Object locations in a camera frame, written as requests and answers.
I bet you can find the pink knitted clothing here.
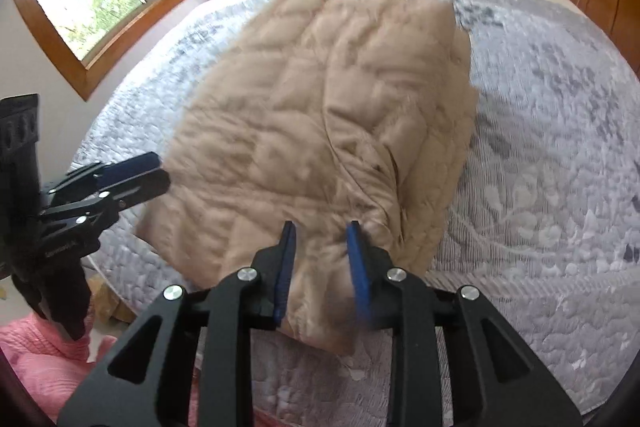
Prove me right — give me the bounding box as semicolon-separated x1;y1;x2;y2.
0;302;121;390

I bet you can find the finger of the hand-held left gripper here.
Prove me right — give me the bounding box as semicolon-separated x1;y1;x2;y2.
42;152;163;204
40;168;172;239

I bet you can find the bed with grey bedspread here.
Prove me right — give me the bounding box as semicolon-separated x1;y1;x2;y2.
70;0;640;427

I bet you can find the beige quilted jacket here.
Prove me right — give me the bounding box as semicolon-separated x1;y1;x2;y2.
135;0;478;355

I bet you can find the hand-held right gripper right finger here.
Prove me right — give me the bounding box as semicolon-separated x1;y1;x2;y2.
346;221;583;427

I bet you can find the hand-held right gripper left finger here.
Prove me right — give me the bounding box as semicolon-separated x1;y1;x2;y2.
59;221;298;427

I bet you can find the brown cardboard box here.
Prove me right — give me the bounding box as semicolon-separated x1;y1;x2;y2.
87;274;132;324

